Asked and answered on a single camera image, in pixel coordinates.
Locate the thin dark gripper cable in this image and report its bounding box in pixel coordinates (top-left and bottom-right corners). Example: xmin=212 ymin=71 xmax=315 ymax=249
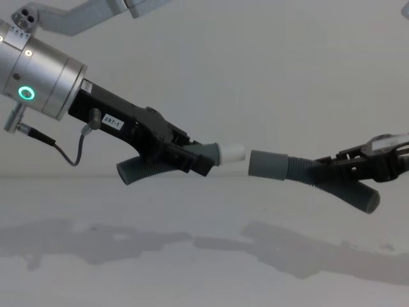
xmin=18 ymin=108 xmax=102 ymax=167

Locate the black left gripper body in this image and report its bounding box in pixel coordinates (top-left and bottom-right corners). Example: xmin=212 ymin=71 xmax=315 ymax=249
xmin=68 ymin=79 xmax=155 ymax=152

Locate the white table cloth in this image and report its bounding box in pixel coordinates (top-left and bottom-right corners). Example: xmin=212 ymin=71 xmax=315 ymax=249
xmin=0 ymin=173 xmax=409 ymax=307

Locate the grey ribbed hose white tip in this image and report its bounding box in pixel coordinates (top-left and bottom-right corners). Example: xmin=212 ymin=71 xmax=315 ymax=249
xmin=116 ymin=141 xmax=247 ymax=187

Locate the grey ribbed hose smooth cuff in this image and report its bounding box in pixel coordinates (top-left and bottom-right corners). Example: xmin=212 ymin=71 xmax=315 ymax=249
xmin=248 ymin=148 xmax=382 ymax=215

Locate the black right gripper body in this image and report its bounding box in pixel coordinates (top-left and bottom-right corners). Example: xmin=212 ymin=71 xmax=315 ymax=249
xmin=366 ymin=132 xmax=409 ymax=184

